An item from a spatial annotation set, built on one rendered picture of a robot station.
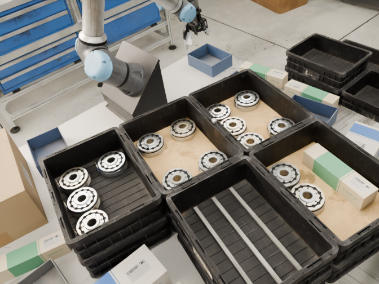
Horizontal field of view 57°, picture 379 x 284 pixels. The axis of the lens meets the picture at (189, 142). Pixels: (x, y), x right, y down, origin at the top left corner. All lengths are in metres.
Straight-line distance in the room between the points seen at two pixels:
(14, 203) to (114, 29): 2.20
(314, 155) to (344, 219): 0.22
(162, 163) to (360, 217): 0.67
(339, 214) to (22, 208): 1.04
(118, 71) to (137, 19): 1.90
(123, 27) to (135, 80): 1.78
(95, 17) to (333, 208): 1.11
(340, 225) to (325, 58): 1.49
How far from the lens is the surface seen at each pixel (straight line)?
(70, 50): 3.11
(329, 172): 1.18
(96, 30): 1.54
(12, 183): 1.36
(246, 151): 1.15
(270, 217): 1.12
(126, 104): 1.63
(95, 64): 1.48
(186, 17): 1.53
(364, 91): 2.39
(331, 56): 2.48
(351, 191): 1.15
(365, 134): 1.47
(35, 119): 3.25
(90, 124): 1.77
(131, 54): 1.69
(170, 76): 1.95
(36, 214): 1.40
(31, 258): 1.32
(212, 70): 1.87
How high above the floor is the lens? 1.76
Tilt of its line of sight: 44 degrees down
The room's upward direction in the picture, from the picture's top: 10 degrees counter-clockwise
